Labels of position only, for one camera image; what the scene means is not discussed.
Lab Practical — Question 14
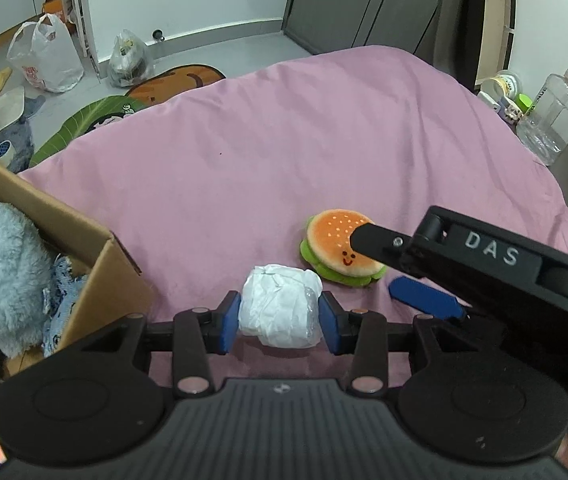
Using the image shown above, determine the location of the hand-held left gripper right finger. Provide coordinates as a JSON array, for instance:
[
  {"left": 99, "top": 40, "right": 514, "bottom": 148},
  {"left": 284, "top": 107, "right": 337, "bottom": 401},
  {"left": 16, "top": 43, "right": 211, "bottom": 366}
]
[{"left": 318, "top": 291, "right": 507, "bottom": 395}]

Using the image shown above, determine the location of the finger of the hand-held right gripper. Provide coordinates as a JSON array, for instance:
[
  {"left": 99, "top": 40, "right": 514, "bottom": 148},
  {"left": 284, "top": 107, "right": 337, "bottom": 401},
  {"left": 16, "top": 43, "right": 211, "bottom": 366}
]
[
  {"left": 389, "top": 275, "right": 467, "bottom": 321},
  {"left": 351, "top": 223, "right": 417, "bottom": 273}
]

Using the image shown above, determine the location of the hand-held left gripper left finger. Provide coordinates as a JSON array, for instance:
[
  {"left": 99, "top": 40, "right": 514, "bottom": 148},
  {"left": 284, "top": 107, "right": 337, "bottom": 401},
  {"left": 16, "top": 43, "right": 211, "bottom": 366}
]
[{"left": 71, "top": 290, "right": 242, "bottom": 396}]

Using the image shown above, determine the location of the burger plush toy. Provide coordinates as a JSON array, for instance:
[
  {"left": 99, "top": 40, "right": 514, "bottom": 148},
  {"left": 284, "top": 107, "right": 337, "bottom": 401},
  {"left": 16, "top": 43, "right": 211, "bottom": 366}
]
[{"left": 300, "top": 209, "right": 389, "bottom": 288}]

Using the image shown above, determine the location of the white paper ball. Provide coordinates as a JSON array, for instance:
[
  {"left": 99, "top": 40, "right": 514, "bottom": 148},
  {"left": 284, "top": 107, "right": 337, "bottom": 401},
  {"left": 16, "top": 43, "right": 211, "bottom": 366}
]
[{"left": 238, "top": 264, "right": 323, "bottom": 348}]

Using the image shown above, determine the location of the brown cardboard box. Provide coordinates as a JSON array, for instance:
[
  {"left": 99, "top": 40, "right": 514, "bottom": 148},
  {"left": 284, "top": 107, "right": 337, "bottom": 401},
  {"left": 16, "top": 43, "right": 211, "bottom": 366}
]
[{"left": 0, "top": 140, "right": 155, "bottom": 480}]

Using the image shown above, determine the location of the blue patterned cloth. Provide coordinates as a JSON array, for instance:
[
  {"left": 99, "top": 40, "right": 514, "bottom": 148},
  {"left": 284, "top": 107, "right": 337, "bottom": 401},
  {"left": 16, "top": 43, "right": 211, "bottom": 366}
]
[{"left": 41, "top": 255, "right": 90, "bottom": 353}]

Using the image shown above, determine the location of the pink bed sheet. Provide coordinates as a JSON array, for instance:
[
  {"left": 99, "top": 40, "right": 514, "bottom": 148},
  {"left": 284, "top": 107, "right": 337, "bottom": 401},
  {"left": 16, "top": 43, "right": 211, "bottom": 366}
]
[{"left": 16, "top": 45, "right": 568, "bottom": 396}]

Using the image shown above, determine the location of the small white figurine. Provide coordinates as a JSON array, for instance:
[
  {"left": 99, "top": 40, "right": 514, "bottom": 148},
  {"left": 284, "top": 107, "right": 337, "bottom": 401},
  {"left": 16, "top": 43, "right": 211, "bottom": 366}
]
[{"left": 496, "top": 100, "right": 522, "bottom": 123}]

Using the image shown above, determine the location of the clear plastic water jug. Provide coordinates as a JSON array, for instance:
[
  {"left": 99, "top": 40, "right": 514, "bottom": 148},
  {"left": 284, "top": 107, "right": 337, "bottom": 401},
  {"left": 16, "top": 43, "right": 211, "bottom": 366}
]
[{"left": 516, "top": 67, "right": 568, "bottom": 166}]

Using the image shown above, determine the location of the white round jar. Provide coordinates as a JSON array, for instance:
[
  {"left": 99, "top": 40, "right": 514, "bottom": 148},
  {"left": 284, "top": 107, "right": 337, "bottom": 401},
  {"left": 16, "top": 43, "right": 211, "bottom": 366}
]
[{"left": 478, "top": 70, "right": 523, "bottom": 106}]

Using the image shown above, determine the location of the grey door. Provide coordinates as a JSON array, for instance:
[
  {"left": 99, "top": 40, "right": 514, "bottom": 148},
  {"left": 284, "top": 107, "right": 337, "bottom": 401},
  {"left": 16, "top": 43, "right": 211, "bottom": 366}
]
[{"left": 281, "top": 0, "right": 449, "bottom": 56}]

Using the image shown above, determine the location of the orange cat floor rug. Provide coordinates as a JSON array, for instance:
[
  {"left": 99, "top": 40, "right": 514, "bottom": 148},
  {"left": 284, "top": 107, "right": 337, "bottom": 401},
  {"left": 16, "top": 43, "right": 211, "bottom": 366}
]
[{"left": 125, "top": 63, "right": 227, "bottom": 106}]

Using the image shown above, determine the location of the green leaf cartoon rug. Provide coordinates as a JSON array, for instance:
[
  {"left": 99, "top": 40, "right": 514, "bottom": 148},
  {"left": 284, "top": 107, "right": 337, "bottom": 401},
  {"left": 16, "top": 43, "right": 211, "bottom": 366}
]
[{"left": 29, "top": 95, "right": 149, "bottom": 166}]

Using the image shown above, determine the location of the grey translucent trash bag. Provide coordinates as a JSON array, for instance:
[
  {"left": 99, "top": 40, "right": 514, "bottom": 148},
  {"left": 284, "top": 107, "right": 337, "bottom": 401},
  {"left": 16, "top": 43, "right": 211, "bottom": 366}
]
[{"left": 108, "top": 29, "right": 155, "bottom": 88}]

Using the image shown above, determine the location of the grey-blue fuzzy rug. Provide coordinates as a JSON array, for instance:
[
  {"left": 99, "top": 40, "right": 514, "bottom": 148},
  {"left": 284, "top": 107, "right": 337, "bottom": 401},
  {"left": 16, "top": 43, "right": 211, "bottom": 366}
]
[{"left": 0, "top": 92, "right": 47, "bottom": 173}]

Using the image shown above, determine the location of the white plastic shopping bag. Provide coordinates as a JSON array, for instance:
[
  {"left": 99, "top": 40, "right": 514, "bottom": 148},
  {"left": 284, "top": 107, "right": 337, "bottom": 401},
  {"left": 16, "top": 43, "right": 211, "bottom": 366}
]
[{"left": 6, "top": 12, "right": 85, "bottom": 93}]

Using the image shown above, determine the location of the white narrow rack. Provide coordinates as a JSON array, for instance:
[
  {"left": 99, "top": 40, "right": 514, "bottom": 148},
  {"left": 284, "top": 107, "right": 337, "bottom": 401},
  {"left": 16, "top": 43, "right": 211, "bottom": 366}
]
[{"left": 59, "top": 0, "right": 100, "bottom": 78}]

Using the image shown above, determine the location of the orange printed cardboard box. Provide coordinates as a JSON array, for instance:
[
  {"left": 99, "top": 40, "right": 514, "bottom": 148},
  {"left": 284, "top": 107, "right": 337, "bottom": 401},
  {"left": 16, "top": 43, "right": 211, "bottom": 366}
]
[{"left": 42, "top": 0, "right": 77, "bottom": 23}]

